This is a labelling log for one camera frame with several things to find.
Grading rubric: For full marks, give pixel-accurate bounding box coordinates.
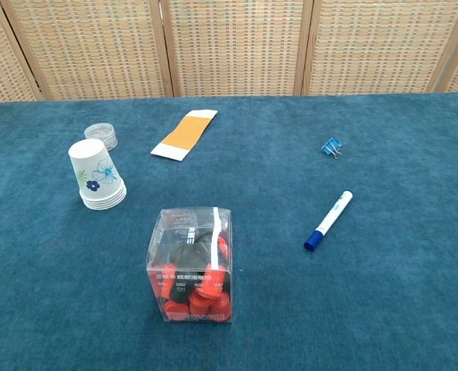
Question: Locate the orange and white paper card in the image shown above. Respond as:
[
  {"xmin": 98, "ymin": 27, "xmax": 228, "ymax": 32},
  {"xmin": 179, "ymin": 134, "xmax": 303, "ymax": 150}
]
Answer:
[{"xmin": 150, "ymin": 109, "xmax": 219, "ymax": 161}]

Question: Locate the white marker with blue cap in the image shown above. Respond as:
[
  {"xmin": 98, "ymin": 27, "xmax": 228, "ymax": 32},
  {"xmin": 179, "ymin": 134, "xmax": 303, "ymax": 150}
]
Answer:
[{"xmin": 303, "ymin": 189, "xmax": 354, "ymax": 253}]

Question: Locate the blue binder clip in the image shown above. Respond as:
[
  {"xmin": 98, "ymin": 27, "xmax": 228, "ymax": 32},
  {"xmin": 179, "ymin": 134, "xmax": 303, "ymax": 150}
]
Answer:
[{"xmin": 320, "ymin": 137, "xmax": 345, "ymax": 159}]

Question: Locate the clear round lidded container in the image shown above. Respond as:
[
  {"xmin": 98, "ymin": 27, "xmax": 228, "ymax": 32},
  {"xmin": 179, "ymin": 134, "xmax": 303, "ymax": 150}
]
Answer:
[{"xmin": 84, "ymin": 122, "xmax": 119, "ymax": 151}]

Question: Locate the teal table cloth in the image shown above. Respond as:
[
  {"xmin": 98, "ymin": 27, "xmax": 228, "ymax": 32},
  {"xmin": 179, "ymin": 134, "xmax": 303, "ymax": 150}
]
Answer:
[{"xmin": 0, "ymin": 91, "xmax": 458, "ymax": 371}]

